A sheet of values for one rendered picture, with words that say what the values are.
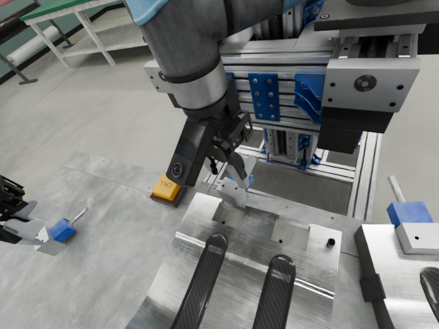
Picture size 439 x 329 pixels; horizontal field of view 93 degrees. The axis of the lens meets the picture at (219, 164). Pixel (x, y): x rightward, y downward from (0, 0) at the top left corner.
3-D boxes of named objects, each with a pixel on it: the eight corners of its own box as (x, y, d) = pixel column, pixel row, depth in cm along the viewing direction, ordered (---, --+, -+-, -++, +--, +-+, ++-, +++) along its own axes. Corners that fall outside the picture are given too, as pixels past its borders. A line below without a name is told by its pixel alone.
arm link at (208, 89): (195, 88, 23) (150, 78, 27) (207, 119, 27) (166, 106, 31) (232, 51, 26) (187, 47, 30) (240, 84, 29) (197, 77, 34)
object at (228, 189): (250, 160, 55) (247, 147, 51) (267, 167, 53) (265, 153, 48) (222, 200, 50) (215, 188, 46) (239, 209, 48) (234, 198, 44)
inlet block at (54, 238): (91, 207, 60) (76, 198, 56) (97, 217, 57) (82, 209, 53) (50, 243, 56) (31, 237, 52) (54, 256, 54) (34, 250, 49)
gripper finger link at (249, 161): (268, 173, 43) (250, 140, 38) (253, 196, 41) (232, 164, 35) (257, 171, 45) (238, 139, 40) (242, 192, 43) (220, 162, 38)
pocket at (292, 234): (278, 222, 38) (277, 213, 36) (309, 231, 36) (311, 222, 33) (272, 246, 36) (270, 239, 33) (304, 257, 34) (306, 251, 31)
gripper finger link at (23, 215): (53, 209, 54) (22, 200, 46) (32, 227, 53) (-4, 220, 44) (48, 202, 55) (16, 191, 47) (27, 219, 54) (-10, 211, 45)
